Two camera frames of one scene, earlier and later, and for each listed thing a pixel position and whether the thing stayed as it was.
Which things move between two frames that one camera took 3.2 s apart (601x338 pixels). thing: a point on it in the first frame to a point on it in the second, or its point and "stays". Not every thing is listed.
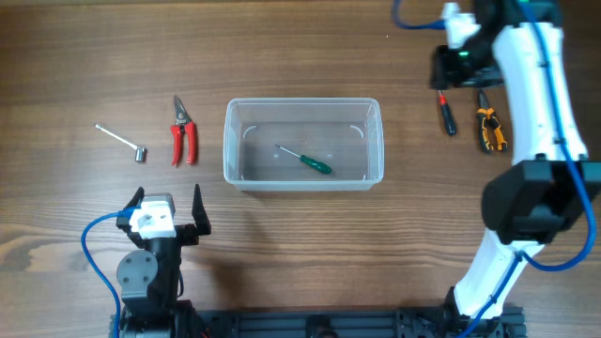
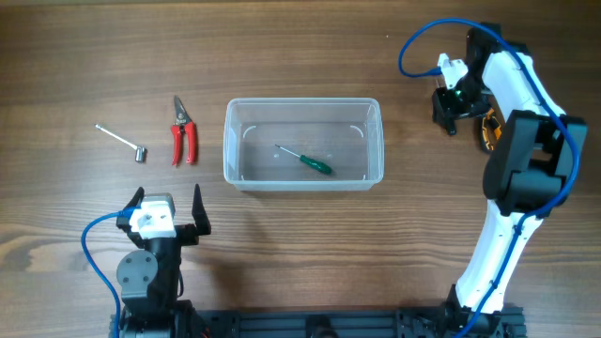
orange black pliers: [487, 120] stays
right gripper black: [446, 72] to [445, 112]
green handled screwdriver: [314, 164] stays
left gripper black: [189, 234] stays
